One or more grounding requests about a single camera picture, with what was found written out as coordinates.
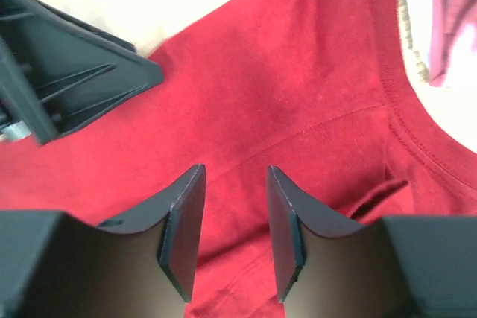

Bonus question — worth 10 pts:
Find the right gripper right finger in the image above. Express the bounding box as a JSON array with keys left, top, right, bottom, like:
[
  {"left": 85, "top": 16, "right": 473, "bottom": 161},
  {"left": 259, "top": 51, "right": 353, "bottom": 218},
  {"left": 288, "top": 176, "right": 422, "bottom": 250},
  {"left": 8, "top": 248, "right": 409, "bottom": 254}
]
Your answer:
[{"left": 267, "top": 166, "right": 476, "bottom": 317}]

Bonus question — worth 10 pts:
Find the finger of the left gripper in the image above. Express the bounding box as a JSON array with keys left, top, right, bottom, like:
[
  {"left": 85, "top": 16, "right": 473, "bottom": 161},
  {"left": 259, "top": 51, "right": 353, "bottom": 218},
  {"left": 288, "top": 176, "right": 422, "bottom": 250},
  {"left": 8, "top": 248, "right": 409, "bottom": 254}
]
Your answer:
[{"left": 1, "top": 0, "right": 164, "bottom": 144}]

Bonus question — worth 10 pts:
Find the pink t shirt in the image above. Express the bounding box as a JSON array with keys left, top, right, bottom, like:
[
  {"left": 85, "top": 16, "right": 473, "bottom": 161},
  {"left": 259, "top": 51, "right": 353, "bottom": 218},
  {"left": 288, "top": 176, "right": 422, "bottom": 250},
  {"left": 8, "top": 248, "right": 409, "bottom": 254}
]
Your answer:
[{"left": 429, "top": 0, "right": 476, "bottom": 89}]

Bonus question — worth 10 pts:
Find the dark red t shirt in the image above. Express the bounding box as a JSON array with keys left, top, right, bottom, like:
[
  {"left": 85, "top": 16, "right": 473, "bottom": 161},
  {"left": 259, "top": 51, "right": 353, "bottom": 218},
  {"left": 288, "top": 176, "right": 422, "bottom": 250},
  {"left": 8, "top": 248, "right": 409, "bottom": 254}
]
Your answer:
[{"left": 1, "top": 0, "right": 476, "bottom": 317}]

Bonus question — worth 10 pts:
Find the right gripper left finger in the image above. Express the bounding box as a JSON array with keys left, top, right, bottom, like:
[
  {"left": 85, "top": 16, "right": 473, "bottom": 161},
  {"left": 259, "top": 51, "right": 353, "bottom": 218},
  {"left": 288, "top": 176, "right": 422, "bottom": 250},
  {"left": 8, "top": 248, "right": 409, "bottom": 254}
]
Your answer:
[{"left": 1, "top": 165, "right": 206, "bottom": 317}]

